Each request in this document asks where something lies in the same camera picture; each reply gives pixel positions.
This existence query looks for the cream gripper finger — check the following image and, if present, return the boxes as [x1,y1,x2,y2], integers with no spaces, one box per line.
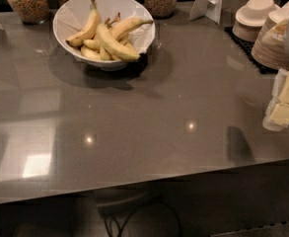
[270,104,289,126]

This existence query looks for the large front banana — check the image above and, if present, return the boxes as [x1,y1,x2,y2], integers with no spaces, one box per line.
[97,24,140,61]

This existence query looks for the upper right banana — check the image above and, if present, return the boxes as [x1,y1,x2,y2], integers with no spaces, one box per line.
[110,17,153,40]

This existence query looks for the bottom left banana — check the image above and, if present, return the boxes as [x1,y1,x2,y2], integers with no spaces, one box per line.
[81,45,102,61]

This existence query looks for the small middle banana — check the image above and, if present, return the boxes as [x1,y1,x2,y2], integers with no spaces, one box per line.
[83,39,101,50]

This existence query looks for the upright left banana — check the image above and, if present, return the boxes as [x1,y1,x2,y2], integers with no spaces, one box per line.
[66,0,101,47]

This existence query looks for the white ceramic bowl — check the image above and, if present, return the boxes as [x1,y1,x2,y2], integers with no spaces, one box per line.
[53,0,155,71]

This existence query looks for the front stack of paper bowls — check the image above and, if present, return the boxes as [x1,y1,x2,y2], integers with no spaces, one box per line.
[252,2,289,70]

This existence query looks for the stack of paper bowls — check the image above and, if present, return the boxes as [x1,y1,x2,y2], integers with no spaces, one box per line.
[232,0,279,42]
[252,2,289,70]

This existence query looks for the black rubber mat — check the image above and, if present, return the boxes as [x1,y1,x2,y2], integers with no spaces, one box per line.
[224,27,277,74]

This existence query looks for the back stack of paper bowls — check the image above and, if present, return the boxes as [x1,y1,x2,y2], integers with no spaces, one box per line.
[232,0,279,42]

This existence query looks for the white folded paper stand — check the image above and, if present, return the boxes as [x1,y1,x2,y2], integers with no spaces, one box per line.
[188,0,230,25]

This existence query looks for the left glass cereal jar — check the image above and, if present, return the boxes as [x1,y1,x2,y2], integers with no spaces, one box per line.
[7,0,49,24]

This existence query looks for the black cables under table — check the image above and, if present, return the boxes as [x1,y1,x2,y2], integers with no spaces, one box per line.
[98,199,184,237]

